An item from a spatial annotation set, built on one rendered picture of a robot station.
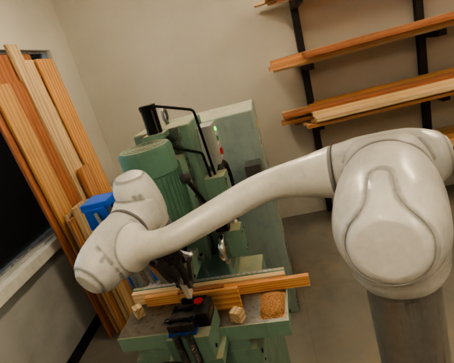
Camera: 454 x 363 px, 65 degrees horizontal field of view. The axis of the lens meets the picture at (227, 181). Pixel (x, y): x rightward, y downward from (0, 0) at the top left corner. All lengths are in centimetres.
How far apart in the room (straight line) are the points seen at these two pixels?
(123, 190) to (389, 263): 58
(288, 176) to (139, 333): 89
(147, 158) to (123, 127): 266
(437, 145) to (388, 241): 24
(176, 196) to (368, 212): 81
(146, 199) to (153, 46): 281
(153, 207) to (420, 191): 58
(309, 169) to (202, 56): 289
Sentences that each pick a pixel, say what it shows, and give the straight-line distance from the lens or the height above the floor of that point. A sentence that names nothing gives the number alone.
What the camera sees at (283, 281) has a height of 93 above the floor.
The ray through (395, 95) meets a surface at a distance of 319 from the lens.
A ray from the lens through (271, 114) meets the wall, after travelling 348.
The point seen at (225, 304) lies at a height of 92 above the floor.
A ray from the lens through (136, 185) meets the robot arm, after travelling 83.
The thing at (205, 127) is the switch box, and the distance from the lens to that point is 138.
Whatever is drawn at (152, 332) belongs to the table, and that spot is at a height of 90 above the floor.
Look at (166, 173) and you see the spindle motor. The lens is 111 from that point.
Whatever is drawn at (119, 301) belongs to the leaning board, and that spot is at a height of 27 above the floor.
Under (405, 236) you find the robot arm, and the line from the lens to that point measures 42.
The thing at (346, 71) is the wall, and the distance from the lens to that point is 354.
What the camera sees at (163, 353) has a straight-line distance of 138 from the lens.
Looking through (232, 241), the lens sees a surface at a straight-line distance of 141.
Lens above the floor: 169
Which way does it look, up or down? 18 degrees down
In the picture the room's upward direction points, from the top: 15 degrees counter-clockwise
